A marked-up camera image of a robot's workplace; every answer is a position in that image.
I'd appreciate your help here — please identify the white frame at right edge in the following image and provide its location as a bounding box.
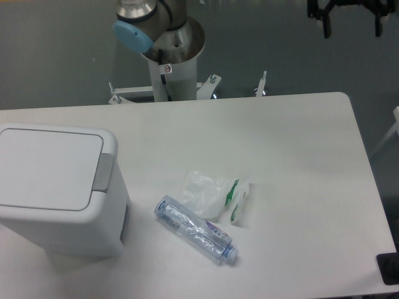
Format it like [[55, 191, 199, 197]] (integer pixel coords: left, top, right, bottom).
[[370, 107, 398, 159]]

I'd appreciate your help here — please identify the grey lid push button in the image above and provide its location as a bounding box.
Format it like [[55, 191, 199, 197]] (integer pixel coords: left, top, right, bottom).
[[92, 153, 115, 193]]

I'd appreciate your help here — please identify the crushed clear plastic bottle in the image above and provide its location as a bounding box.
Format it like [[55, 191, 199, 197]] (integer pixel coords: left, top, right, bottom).
[[154, 196, 239, 265]]

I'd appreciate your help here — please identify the white trash can lid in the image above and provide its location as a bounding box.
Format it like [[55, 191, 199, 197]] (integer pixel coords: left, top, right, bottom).
[[1, 128, 103, 211]]

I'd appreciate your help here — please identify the white trash can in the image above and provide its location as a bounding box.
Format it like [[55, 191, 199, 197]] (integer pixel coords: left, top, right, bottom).
[[1, 123, 130, 257]]

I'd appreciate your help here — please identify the silver robot arm blue cap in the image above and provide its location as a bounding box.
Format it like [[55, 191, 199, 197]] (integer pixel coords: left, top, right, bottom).
[[112, 1, 398, 65]]

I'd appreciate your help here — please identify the black cable on pedestal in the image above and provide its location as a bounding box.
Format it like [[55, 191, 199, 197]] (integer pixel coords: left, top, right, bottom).
[[157, 48, 173, 102]]

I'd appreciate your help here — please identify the black table clamp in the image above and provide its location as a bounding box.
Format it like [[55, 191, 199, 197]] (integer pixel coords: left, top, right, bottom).
[[377, 252, 398, 285]]

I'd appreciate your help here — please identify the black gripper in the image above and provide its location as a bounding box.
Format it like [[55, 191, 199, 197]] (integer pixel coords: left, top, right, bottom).
[[307, 0, 398, 39]]

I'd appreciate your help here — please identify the clear green plastic wrapper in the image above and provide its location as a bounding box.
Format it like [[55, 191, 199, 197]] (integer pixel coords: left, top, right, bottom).
[[178, 170, 251, 227]]

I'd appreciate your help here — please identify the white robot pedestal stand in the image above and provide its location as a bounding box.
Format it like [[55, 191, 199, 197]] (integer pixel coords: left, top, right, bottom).
[[107, 55, 268, 105]]

